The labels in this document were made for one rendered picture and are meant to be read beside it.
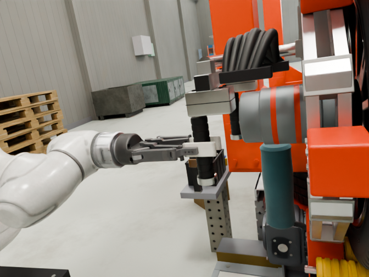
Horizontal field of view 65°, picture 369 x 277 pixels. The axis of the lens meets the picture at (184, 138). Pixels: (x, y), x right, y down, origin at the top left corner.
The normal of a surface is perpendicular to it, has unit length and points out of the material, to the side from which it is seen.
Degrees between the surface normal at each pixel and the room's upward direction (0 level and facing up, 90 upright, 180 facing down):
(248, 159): 90
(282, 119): 86
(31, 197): 65
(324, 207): 90
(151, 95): 90
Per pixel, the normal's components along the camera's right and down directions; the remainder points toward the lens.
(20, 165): 0.10, -0.76
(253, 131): -0.29, 0.58
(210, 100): -0.36, 0.29
